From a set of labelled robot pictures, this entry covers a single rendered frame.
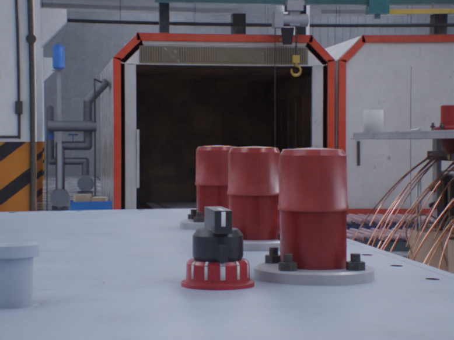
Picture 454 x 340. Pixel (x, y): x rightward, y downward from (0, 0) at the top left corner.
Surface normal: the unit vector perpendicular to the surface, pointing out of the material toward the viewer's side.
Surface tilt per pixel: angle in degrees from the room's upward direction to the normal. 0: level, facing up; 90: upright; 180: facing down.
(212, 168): 89
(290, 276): 90
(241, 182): 89
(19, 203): 90
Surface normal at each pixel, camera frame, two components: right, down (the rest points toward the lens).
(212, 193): -0.28, 0.02
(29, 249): 0.68, 0.00
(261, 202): 0.21, 0.02
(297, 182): -0.55, -0.01
